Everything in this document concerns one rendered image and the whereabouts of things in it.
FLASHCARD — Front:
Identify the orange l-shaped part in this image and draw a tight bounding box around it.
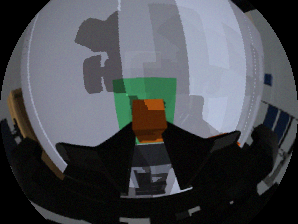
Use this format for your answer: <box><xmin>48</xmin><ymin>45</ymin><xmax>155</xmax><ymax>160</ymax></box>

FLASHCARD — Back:
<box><xmin>132</xmin><ymin>99</ymin><xmax>168</xmax><ymax>144</ymax></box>

